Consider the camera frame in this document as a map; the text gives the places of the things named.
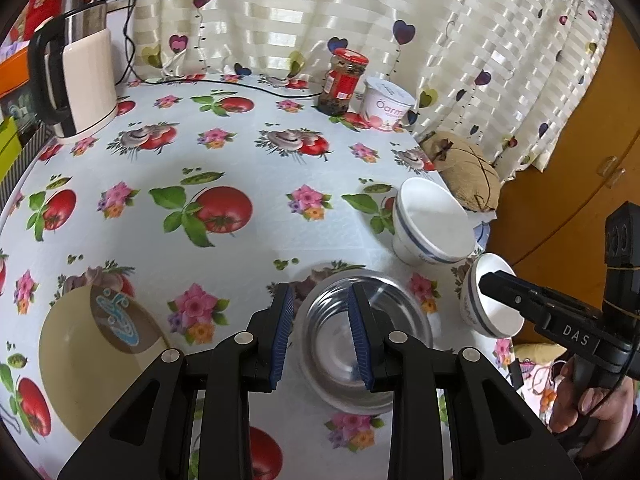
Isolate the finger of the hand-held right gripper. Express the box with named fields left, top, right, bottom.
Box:
left=515, top=276, right=601, bottom=317
left=479, top=270, right=556, bottom=333

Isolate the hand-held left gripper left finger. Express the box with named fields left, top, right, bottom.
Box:
left=57, top=282, right=296, bottom=480

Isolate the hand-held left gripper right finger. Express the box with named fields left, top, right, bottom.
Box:
left=347, top=284, right=583, bottom=480

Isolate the white bowl blue stripe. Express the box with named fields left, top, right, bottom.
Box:
left=460, top=253, right=526, bottom=338
left=391, top=177, right=477, bottom=266

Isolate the stainless steel bowl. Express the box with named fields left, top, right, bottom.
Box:
left=299, top=270, right=433, bottom=415

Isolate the tan plate blue pattern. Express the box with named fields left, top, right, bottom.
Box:
left=39, top=285, right=173, bottom=441

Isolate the person's right hand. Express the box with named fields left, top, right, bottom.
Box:
left=549, top=357, right=640, bottom=436

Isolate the pink floral cloth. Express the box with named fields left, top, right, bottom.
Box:
left=510, top=342, right=576, bottom=431

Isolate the wooden cabinet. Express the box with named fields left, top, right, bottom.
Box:
left=487, top=10, right=640, bottom=281

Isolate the floral vegetable print tablecloth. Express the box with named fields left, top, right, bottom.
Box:
left=0, top=74, right=516, bottom=480

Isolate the brown cloth pouch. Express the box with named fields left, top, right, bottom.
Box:
left=420, top=131, right=502, bottom=212

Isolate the white yogurt cup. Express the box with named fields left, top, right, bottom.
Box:
left=361, top=76, right=417, bottom=133

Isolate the red lid sauce jar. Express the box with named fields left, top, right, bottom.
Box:
left=317, top=48, right=369, bottom=115

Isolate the black white striped tray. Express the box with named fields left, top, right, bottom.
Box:
left=0, top=125, right=51, bottom=196

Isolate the white electric kettle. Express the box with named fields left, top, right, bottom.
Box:
left=27, top=0, right=120, bottom=145

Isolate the striped heart print curtain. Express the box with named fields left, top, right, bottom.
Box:
left=122, top=0, right=618, bottom=183

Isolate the lime green box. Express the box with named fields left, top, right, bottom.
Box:
left=0, top=115, right=23, bottom=181

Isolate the orange box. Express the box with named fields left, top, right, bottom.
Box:
left=0, top=50, right=31, bottom=96

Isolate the red box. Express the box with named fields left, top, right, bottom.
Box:
left=10, top=0, right=96, bottom=46

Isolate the black power cable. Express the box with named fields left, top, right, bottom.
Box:
left=114, top=0, right=323, bottom=101

